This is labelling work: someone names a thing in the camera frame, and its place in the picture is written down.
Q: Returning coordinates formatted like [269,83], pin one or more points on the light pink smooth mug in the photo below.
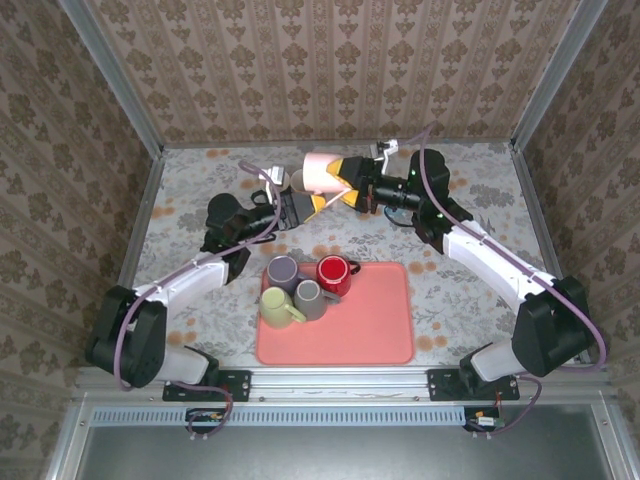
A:
[317,172]

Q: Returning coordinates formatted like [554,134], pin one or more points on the purple mug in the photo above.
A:
[282,272]

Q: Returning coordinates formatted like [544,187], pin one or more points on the grey mug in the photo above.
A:
[309,297]

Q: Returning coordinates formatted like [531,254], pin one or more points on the light green mug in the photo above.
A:
[276,305]

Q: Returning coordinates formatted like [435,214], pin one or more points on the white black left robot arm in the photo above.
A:
[180,285]

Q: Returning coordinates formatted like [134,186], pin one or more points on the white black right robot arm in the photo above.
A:
[500,270]

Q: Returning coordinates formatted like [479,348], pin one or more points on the pink plastic tray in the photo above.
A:
[365,320]

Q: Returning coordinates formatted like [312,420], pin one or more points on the floral patterned tablecloth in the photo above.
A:
[440,320]

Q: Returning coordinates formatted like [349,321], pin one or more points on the small circuit board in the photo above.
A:
[205,416]
[484,421]

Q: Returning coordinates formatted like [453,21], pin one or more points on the grey metal panel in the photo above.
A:
[325,455]

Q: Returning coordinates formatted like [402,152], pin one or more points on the thin aluminium wall strip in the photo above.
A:
[350,143]

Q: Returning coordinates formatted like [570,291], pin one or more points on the aluminium side rail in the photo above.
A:
[532,200]
[148,200]

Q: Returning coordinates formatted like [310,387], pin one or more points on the aluminium frame post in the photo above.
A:
[557,75]
[115,75]

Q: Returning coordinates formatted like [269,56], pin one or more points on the long aluminium frame rail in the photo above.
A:
[340,382]

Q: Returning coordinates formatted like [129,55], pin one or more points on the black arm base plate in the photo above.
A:
[440,387]
[240,385]

